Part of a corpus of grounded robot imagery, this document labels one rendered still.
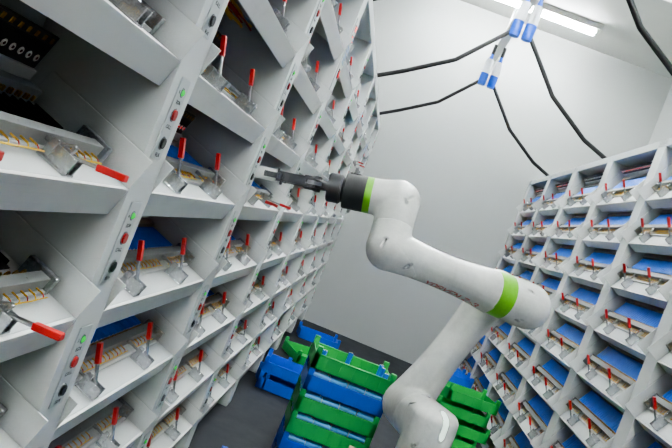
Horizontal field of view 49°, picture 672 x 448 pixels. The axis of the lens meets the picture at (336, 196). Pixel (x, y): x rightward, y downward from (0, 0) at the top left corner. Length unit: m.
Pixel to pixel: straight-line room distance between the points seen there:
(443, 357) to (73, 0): 1.56
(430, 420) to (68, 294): 1.11
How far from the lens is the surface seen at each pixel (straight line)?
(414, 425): 1.94
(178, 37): 1.04
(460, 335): 2.08
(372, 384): 2.66
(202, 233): 1.72
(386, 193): 1.80
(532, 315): 1.95
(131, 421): 1.82
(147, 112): 1.03
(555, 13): 5.72
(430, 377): 2.07
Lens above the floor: 0.96
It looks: 1 degrees up
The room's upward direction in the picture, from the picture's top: 22 degrees clockwise
